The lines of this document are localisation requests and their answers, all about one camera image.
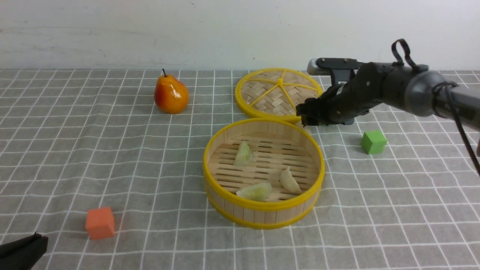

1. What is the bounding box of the orange toy pear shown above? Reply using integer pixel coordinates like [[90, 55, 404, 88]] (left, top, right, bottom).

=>
[[154, 69, 190, 114]]

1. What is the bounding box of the green foam cube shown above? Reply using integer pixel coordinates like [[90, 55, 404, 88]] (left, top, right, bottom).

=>
[[361, 130, 387, 155]]

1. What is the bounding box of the orange foam cube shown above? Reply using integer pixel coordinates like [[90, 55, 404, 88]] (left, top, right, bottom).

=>
[[85, 207, 114, 240]]

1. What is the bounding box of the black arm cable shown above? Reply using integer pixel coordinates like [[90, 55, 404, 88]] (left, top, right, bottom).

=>
[[431, 82, 480, 177]]

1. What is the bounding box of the woven bamboo steamer lid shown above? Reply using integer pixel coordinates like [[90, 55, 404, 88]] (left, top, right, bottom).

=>
[[234, 68, 323, 125]]

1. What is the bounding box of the grey checked tablecloth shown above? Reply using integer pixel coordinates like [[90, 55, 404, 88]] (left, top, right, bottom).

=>
[[0, 69, 480, 270]]

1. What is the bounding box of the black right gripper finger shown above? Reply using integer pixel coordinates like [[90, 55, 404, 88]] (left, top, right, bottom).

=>
[[0, 232, 49, 270]]

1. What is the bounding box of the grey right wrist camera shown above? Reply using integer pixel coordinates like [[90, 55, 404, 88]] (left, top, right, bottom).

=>
[[307, 57, 364, 87]]

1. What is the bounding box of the yellow rimmed bamboo steamer tray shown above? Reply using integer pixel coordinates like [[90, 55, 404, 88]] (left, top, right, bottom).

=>
[[202, 118, 326, 230]]

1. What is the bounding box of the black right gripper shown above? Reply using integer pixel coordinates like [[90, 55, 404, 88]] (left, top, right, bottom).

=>
[[295, 63, 386, 126]]

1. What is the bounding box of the pale green dumpling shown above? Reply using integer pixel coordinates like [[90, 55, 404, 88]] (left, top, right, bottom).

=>
[[234, 141, 254, 166]]

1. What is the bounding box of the beige dumpling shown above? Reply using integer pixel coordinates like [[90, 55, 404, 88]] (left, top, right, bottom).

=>
[[280, 166, 302, 194]]

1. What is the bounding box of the green translucent dumpling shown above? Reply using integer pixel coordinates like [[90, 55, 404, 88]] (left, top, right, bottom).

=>
[[235, 182, 272, 201]]

